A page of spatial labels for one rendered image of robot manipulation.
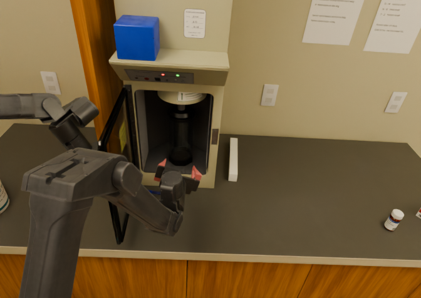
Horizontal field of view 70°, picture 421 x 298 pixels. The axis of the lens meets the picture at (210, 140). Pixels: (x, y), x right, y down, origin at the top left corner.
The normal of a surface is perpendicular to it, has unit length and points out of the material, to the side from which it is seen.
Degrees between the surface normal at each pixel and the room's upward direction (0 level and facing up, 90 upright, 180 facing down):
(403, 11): 90
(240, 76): 90
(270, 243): 0
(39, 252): 53
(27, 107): 66
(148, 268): 90
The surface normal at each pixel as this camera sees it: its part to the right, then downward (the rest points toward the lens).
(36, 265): -0.22, -0.05
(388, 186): 0.07, -0.81
